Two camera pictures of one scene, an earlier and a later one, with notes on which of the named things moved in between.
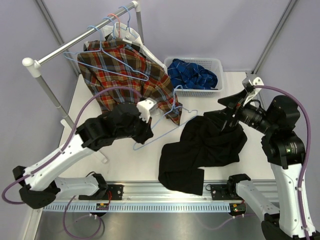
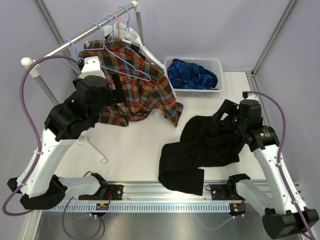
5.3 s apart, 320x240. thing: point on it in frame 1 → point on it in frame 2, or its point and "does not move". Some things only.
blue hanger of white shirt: [128, 26] does not move
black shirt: [204, 143] does not move
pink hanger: [119, 23] does not move
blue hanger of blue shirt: [101, 50] → [104, 47]
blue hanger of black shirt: [163, 115] → [75, 51]
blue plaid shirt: [191, 75] does not move
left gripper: [145, 127] → [116, 95]
